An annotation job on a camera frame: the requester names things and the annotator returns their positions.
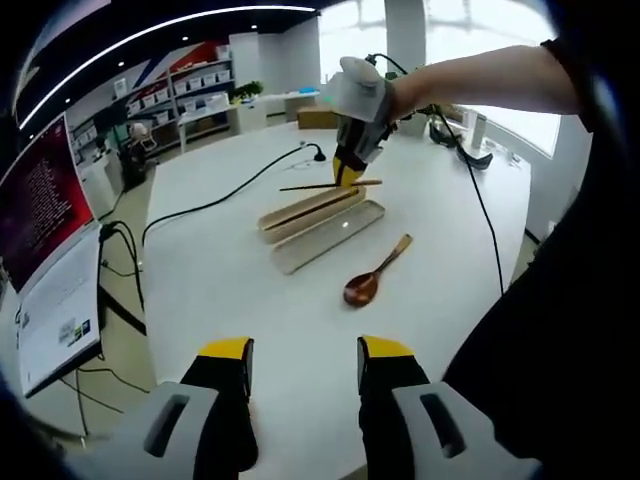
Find beige cutlery case base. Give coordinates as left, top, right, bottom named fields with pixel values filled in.
left=256, top=184, right=367, bottom=245

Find wooden chopstick utensil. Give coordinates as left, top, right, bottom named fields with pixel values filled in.
left=278, top=178, right=384, bottom=194
left=263, top=191, right=362, bottom=230

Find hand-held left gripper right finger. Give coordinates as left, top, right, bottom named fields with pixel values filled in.
left=356, top=335, right=544, bottom=480

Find white laptop red screen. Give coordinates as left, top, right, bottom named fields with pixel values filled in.
left=0, top=112, right=105, bottom=400

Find black headset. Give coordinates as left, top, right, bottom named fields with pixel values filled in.
left=427, top=118, right=495, bottom=172

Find beige cutlery case lid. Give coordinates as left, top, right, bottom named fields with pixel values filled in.
left=270, top=198, right=387, bottom=277

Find wooden spoon utensil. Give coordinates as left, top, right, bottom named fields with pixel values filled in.
left=342, top=232, right=414, bottom=309

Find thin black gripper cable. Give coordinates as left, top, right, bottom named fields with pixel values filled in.
left=366, top=51, right=505, bottom=297

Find person's dark clothing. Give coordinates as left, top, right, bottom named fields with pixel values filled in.
left=442, top=37, right=640, bottom=480

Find shelf of white bins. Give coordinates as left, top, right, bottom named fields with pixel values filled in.
left=68, top=42, right=236, bottom=154

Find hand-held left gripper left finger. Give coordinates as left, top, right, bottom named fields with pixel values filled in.
left=87, top=337, right=260, bottom=480

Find cardboard box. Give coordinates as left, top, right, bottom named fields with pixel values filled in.
left=297, top=106, right=342, bottom=131

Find small potted plant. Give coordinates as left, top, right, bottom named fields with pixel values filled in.
left=231, top=80, right=265, bottom=102

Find black power cable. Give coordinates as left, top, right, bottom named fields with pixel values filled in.
left=141, top=142, right=330, bottom=247

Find black laptop cables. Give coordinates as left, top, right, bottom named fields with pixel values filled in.
left=59, top=219, right=151, bottom=436

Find white box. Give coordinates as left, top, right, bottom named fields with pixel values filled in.
left=462, top=109, right=489, bottom=151

